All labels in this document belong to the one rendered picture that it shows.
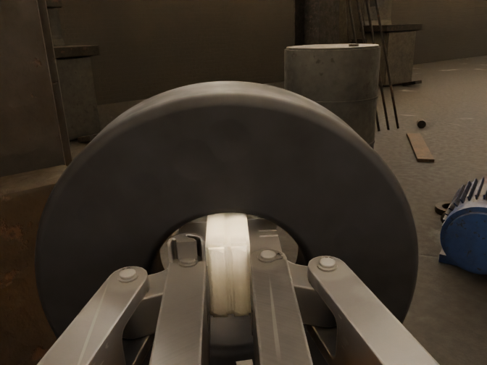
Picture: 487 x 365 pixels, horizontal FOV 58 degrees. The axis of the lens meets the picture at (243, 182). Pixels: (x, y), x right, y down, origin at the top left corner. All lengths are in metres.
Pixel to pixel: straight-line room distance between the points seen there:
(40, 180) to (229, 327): 0.30
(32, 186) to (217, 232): 0.31
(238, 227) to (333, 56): 2.45
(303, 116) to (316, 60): 2.45
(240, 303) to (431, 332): 1.56
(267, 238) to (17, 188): 0.32
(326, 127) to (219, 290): 0.07
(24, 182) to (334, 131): 0.36
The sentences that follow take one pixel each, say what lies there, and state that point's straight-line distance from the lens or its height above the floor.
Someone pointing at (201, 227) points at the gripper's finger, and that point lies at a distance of 0.18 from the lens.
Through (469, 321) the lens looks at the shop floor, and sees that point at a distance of 1.81.
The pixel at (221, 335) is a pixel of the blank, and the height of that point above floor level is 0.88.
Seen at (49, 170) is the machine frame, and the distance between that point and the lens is 0.49.
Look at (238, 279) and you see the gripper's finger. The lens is 0.15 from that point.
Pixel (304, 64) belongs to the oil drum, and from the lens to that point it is 2.64.
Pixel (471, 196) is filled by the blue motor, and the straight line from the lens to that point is 2.05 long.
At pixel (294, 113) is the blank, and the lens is 0.15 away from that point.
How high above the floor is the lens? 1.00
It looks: 19 degrees down
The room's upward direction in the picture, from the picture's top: 2 degrees counter-clockwise
